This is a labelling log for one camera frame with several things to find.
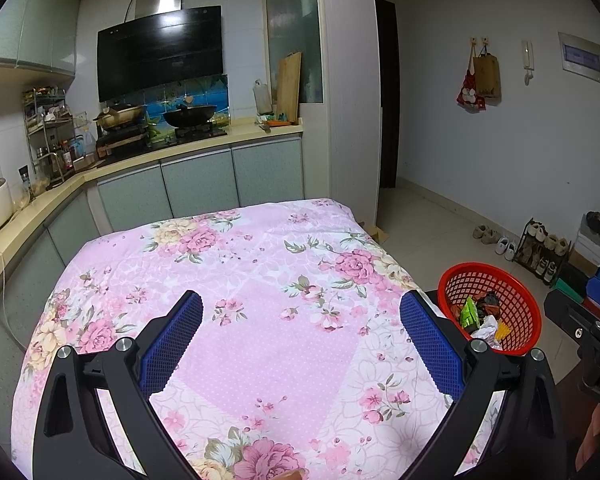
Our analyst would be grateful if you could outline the green snack wrapper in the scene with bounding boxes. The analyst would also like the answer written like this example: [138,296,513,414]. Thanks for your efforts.
[458,297,480,334]

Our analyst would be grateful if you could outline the white tissue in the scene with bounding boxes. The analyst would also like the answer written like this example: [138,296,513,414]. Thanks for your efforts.
[470,315,502,350]

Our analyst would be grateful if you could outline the orange plastic bag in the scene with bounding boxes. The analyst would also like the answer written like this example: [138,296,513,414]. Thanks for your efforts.
[475,290,501,320]

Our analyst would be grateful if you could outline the kitchen counter cabinets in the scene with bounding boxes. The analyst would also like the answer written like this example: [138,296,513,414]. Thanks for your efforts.
[0,119,307,401]

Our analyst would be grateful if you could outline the right hand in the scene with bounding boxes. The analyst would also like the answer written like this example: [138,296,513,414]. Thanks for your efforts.
[576,404,600,471]

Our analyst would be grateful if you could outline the left hand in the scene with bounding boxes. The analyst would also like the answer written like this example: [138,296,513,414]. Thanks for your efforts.
[272,468,308,480]

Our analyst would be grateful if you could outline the stacked shoe boxes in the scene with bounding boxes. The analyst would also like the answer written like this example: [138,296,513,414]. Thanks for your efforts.
[552,211,600,320]

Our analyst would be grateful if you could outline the red plastic mesh basket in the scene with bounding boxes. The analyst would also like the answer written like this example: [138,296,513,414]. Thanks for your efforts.
[437,262,542,356]

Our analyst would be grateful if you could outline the black shoe rack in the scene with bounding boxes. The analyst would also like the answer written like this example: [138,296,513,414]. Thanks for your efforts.
[514,218,572,287]

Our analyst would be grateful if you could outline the white shoes pair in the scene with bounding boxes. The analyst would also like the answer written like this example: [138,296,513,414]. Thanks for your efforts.
[494,236,517,261]

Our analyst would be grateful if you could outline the beige slippers pair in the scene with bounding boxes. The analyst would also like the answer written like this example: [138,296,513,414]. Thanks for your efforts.
[472,224,501,245]

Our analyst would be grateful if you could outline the cardboard box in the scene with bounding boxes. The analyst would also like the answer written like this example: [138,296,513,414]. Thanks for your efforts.
[360,222,389,245]

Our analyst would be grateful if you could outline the pink floral tablecloth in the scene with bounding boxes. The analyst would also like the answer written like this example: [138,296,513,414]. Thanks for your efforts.
[10,200,452,479]

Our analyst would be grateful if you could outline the black wok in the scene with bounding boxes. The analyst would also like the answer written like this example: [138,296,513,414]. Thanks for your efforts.
[163,104,216,129]

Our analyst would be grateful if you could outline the brass pot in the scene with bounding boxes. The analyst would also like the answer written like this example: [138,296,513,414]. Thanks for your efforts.
[94,105,145,130]

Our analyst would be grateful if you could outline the red hanging bag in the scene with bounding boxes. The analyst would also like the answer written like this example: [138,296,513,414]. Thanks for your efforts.
[456,38,486,112]

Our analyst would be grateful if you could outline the metal spice rack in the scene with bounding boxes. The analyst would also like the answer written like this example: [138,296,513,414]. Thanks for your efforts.
[22,86,96,195]

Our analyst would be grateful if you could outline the brown paper bag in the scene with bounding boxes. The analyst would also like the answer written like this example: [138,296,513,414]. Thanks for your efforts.
[474,37,502,101]

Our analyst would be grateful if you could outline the white intercom phone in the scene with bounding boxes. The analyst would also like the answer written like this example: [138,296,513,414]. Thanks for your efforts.
[521,39,534,86]

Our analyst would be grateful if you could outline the wooden cutting board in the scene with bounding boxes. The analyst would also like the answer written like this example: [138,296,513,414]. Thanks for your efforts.
[276,52,302,124]

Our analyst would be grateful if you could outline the black range hood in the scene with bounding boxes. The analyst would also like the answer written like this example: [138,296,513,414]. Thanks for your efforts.
[97,6,224,103]

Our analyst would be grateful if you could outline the grey wall panel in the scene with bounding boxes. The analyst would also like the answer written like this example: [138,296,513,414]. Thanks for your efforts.
[558,32,600,84]

